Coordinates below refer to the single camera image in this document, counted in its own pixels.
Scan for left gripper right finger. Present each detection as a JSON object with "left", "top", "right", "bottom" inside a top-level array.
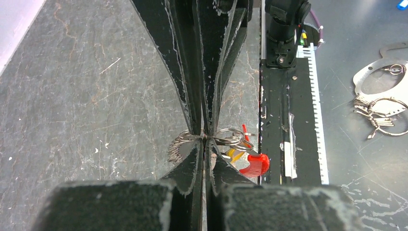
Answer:
[{"left": 204, "top": 139, "right": 254, "bottom": 231}]

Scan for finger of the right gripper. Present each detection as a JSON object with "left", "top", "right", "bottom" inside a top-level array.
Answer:
[
  {"left": 196, "top": 0, "right": 253, "bottom": 135},
  {"left": 131, "top": 0, "right": 201, "bottom": 135}
]

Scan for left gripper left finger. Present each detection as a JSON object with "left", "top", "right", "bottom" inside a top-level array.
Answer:
[{"left": 163, "top": 139, "right": 204, "bottom": 231}]

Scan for yellow key tag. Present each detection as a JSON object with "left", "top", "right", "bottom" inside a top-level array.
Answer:
[{"left": 222, "top": 148, "right": 246, "bottom": 163}]

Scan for large metal keyring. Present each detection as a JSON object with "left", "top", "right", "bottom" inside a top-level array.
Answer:
[{"left": 167, "top": 128, "right": 255, "bottom": 165}]

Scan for red key tag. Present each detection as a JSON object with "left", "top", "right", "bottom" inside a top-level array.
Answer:
[{"left": 239, "top": 124, "right": 270, "bottom": 178}]

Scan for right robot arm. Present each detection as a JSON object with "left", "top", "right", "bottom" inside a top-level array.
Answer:
[{"left": 132, "top": 0, "right": 311, "bottom": 136}]

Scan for silver handcuffs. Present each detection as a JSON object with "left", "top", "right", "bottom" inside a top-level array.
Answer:
[{"left": 353, "top": 41, "right": 408, "bottom": 139}]

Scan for blue slotted cable duct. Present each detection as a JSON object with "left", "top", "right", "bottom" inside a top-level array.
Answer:
[{"left": 297, "top": 42, "right": 329, "bottom": 185}]

